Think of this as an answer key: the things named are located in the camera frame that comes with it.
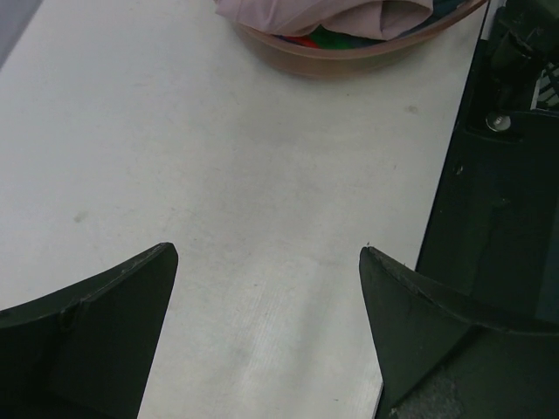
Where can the green tank top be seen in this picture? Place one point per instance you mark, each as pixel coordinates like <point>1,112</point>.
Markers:
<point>330,40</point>

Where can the red tank top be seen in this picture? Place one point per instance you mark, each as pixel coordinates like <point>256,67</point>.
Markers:
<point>302,41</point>

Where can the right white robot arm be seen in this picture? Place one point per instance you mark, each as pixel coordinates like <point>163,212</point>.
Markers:
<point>529,44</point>

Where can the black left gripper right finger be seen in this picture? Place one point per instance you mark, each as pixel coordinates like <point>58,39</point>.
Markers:
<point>445,355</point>

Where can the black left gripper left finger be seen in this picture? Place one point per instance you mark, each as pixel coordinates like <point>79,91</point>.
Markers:
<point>85,351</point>

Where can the dark grey-blue tank top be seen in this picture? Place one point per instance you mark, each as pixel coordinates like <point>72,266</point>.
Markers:
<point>441,8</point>

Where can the mauve pink tank top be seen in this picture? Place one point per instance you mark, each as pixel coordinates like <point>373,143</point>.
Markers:
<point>380,20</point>

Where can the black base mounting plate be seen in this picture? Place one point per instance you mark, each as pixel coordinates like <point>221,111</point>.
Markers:
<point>492,234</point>

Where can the pink translucent plastic basin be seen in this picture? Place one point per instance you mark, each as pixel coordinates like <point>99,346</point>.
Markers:
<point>323,64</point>

